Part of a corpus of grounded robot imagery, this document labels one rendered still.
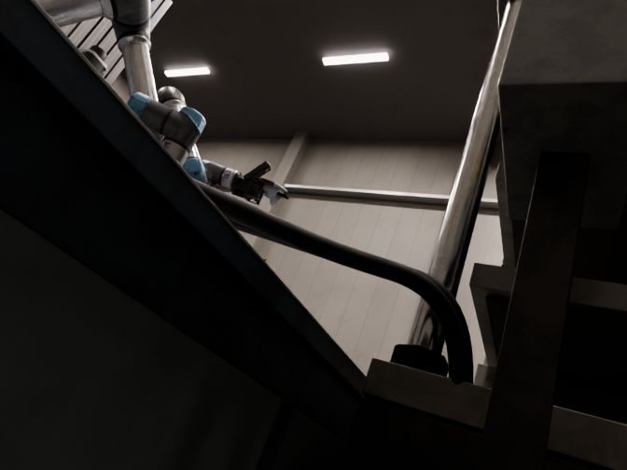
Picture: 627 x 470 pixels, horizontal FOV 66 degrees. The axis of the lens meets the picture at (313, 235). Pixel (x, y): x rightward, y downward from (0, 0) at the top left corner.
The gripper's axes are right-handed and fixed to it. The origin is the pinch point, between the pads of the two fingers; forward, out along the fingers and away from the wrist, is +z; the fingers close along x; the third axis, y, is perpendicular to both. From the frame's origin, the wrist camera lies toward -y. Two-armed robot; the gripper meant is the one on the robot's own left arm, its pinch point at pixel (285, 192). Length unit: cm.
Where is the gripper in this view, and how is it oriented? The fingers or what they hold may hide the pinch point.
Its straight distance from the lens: 185.8
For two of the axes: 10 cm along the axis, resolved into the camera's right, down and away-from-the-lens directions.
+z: 9.3, 3.4, -1.2
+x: -0.1, -3.2, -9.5
